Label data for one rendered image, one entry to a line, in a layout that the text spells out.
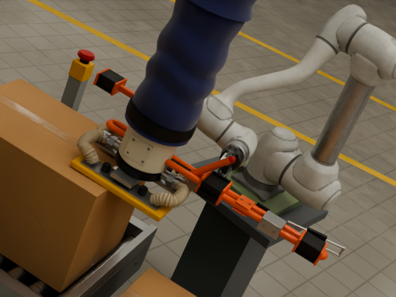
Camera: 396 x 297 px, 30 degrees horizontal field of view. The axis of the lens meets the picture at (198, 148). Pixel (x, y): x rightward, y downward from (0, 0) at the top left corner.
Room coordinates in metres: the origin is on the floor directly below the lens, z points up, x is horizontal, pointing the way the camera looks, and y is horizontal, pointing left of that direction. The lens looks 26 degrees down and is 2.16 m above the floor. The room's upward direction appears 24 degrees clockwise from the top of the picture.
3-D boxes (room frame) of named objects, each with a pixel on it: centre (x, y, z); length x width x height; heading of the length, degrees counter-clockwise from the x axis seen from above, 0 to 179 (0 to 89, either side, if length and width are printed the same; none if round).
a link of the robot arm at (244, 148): (2.31, -0.12, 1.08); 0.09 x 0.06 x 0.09; 82
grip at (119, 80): (2.43, 0.38, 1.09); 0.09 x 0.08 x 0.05; 167
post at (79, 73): (2.71, 0.56, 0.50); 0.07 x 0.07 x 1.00; 76
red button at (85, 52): (2.71, 0.56, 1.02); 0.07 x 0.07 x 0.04
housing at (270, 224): (2.01, -0.30, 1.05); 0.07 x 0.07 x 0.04; 77
